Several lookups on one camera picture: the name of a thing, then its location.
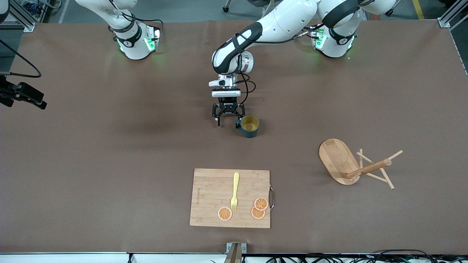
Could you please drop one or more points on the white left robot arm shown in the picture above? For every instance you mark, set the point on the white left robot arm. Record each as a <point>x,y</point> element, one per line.
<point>285,22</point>

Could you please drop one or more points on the orange slice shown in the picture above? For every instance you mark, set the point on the orange slice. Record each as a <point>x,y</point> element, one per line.
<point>261,204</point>
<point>225,213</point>
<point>257,214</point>

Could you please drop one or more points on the teal mug yellow inside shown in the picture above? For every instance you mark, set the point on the teal mug yellow inside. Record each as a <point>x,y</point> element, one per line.
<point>250,133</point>

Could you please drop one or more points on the yellow plastic fork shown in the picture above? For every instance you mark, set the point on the yellow plastic fork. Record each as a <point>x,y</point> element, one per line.
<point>236,182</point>

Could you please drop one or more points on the aluminium camera mast bracket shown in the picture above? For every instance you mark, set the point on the aluminium camera mast bracket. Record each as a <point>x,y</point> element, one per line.
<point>235,252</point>

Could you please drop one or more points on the grey office chair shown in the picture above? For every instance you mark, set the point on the grey office chair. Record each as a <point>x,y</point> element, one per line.
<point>264,15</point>

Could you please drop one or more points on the wooden mug tree rack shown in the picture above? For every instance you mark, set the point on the wooden mug tree rack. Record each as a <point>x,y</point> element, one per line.
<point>336,159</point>

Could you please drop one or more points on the aluminium frame profile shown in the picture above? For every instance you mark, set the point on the aluminium frame profile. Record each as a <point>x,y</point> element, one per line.
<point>25,23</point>
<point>444,22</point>

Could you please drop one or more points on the bamboo cutting board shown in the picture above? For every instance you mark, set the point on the bamboo cutting board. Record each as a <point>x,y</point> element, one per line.
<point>212,197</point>

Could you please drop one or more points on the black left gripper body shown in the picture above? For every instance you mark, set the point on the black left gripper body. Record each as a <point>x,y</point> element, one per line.
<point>228,106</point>

